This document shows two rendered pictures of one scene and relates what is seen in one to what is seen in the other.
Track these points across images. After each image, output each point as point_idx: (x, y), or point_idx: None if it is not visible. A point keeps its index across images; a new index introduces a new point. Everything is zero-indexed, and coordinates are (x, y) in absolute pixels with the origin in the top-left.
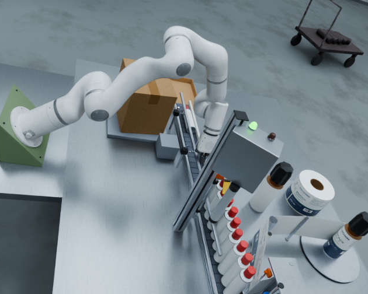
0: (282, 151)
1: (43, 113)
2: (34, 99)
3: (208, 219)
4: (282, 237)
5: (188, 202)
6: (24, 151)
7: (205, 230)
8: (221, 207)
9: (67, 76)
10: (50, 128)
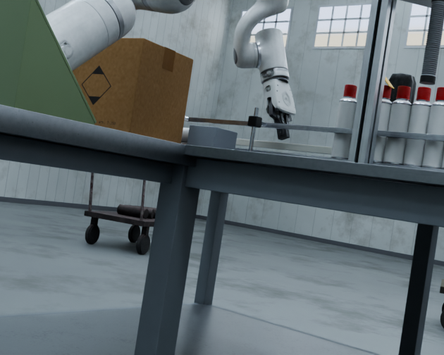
0: None
1: (82, 5)
2: None
3: (380, 158)
4: None
5: (372, 92)
6: (70, 81)
7: (394, 164)
8: (437, 42)
9: None
10: (99, 34)
